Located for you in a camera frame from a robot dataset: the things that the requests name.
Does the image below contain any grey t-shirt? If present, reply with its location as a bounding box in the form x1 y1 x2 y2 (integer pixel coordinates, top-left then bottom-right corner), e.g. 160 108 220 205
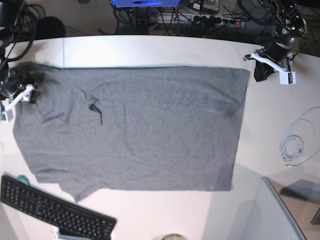
13 63 250 201

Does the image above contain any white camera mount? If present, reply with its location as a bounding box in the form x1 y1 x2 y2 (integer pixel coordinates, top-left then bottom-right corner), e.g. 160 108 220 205
243 50 297 85
0 84 36 123

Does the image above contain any coiled light blue cable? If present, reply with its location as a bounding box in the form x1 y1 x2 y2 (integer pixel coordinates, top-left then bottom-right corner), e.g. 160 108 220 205
279 106 320 168

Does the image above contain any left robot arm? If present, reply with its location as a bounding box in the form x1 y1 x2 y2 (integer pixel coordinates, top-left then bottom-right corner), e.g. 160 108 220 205
237 0 308 85

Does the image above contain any green tape roll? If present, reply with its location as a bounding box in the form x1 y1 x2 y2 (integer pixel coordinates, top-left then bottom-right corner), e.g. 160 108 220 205
16 175 30 186

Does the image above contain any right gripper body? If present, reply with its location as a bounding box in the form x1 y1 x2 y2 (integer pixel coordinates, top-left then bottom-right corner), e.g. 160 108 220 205
0 70 27 99

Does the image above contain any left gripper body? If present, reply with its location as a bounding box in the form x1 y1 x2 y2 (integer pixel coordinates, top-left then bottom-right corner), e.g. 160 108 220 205
259 42 292 63

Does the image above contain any grey monitor back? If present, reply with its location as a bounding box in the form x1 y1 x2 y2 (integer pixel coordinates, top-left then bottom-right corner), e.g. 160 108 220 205
243 177 320 240

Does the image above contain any blue box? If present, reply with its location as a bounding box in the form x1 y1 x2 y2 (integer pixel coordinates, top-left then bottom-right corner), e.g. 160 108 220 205
110 0 180 8

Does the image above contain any black computer keyboard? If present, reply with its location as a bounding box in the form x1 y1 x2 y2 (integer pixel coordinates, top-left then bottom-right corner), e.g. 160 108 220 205
0 175 117 240

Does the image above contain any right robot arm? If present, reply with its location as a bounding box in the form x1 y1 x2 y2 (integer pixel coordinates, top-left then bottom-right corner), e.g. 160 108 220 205
0 0 38 101

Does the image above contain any round tan object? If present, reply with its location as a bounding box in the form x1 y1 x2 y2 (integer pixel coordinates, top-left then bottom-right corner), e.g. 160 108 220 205
161 233 187 240

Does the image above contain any black power strip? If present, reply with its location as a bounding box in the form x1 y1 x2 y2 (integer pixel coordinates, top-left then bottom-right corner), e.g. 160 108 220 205
156 12 248 28

